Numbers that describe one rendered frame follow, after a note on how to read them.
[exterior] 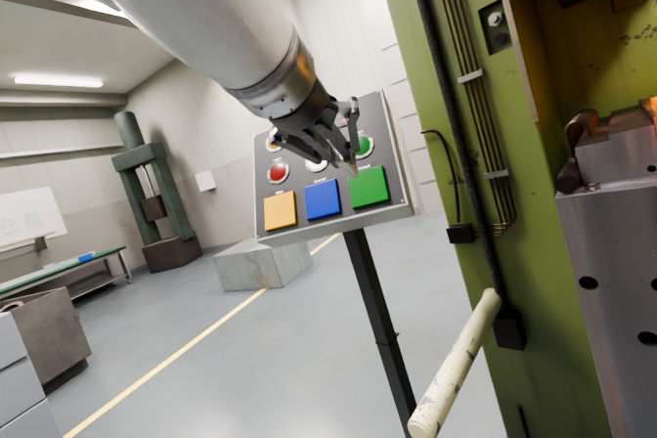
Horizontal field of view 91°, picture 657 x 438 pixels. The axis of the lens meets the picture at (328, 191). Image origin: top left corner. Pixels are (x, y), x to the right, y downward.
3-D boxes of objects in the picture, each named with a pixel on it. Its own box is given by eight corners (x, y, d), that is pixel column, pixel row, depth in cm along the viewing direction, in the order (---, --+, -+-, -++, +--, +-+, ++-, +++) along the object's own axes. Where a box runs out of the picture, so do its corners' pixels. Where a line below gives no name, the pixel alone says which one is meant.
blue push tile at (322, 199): (340, 211, 64) (335, 178, 67) (306, 220, 67) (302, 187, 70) (343, 213, 66) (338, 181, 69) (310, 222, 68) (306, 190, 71)
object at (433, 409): (439, 457, 50) (429, 426, 50) (409, 443, 54) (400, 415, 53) (507, 308, 82) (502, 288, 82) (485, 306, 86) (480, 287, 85)
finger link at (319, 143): (304, 129, 40) (294, 132, 40) (335, 165, 50) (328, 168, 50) (302, 104, 41) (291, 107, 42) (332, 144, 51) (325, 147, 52)
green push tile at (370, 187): (389, 199, 61) (382, 164, 64) (351, 208, 63) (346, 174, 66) (391, 202, 63) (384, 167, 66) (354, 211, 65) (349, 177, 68)
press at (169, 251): (180, 258, 718) (131, 121, 690) (210, 253, 661) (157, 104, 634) (145, 275, 649) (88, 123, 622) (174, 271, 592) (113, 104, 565)
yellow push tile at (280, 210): (295, 222, 67) (293, 190, 70) (264, 230, 70) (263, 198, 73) (299, 224, 69) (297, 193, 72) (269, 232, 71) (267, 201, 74)
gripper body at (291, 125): (250, 127, 35) (291, 161, 43) (321, 100, 33) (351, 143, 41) (249, 74, 38) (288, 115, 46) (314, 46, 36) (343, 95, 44)
